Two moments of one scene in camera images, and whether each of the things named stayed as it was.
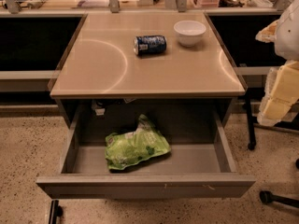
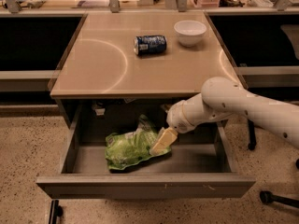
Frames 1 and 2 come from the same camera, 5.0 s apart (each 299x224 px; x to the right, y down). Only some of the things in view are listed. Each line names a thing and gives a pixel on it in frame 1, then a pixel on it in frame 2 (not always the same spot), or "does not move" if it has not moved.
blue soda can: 149,44 does not move
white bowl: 190,32 does not move
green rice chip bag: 144,141 does not move
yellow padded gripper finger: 281,93 -> 185,116
